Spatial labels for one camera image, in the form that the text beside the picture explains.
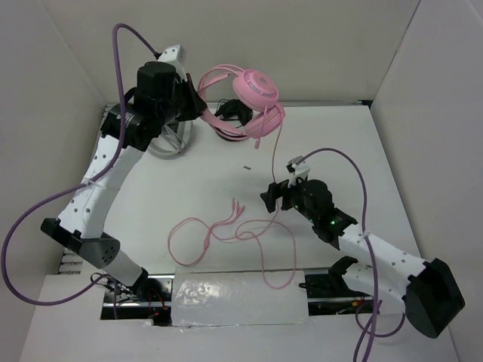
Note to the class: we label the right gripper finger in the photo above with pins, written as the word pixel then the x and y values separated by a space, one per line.
pixel 277 188
pixel 270 199

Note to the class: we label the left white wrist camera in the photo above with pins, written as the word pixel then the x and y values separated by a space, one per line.
pixel 175 54

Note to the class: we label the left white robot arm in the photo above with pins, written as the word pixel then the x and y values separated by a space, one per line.
pixel 164 94

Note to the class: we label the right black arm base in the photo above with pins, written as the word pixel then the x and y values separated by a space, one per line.
pixel 330 284

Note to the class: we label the black wired headphones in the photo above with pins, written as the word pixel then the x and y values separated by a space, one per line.
pixel 232 110

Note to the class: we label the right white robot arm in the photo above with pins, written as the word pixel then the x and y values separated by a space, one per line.
pixel 426 291

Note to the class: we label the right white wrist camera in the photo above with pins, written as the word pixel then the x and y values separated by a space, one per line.
pixel 298 170

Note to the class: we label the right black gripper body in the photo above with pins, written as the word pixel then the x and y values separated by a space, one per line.
pixel 293 195

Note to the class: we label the pink wired headphones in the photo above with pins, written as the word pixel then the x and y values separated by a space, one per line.
pixel 259 93

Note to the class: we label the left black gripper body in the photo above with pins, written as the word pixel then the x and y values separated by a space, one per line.
pixel 177 106

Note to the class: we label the grey white headphones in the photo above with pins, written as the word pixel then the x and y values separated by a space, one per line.
pixel 173 140

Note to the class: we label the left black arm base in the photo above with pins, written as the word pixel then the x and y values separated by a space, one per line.
pixel 150 301

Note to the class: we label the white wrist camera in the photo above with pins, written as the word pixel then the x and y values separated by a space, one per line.
pixel 175 54
pixel 298 170

